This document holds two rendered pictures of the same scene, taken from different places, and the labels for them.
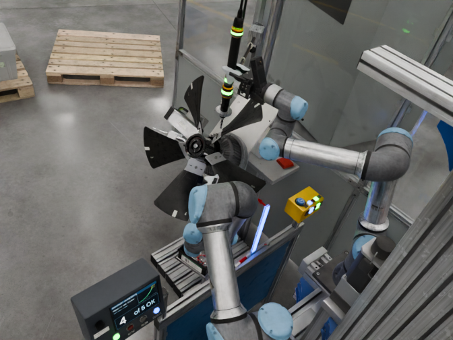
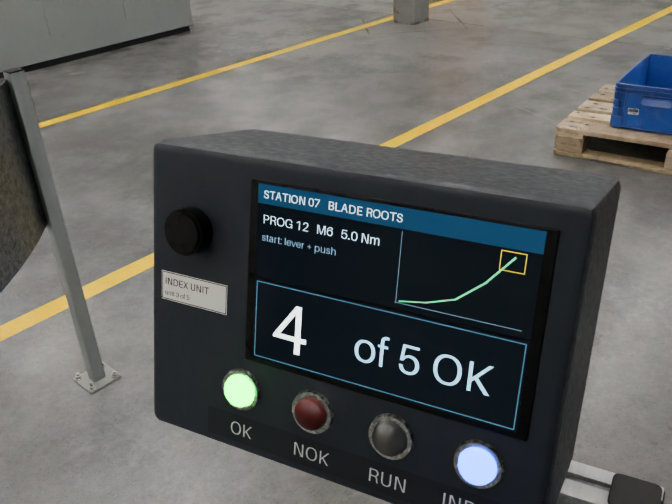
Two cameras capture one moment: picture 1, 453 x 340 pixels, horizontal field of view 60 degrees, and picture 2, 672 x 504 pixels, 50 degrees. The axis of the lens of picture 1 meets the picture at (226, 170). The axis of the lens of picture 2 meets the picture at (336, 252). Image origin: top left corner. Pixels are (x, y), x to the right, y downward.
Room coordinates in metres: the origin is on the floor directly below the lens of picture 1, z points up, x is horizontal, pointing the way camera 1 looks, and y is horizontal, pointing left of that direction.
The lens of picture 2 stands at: (0.51, -0.11, 1.40)
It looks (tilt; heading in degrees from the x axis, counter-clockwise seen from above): 29 degrees down; 77
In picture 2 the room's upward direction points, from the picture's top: 3 degrees counter-clockwise
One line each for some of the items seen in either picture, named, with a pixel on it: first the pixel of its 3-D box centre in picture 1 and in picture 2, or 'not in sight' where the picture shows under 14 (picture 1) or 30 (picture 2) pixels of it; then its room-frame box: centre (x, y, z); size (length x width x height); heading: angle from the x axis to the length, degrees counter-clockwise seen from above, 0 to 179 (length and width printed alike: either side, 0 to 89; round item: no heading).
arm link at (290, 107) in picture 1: (290, 105); not in sight; (1.23, -0.18, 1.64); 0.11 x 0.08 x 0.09; 58
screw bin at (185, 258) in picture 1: (205, 248); not in sight; (1.12, 0.03, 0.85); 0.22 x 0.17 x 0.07; 153
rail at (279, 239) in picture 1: (237, 268); not in sight; (1.06, -0.14, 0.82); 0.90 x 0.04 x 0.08; 138
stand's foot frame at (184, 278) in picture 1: (205, 258); not in sight; (1.61, 0.03, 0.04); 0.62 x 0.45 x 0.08; 138
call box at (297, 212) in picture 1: (303, 205); not in sight; (1.36, -0.41, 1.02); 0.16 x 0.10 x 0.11; 138
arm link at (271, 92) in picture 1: (274, 94); not in sight; (1.27, -0.12, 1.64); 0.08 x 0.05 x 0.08; 148
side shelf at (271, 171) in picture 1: (265, 158); not in sight; (1.86, -0.22, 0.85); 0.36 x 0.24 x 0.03; 48
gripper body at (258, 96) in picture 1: (255, 87); not in sight; (1.31, -0.05, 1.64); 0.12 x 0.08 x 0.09; 58
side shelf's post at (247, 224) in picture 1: (252, 204); not in sight; (1.86, -0.22, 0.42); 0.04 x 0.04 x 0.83; 48
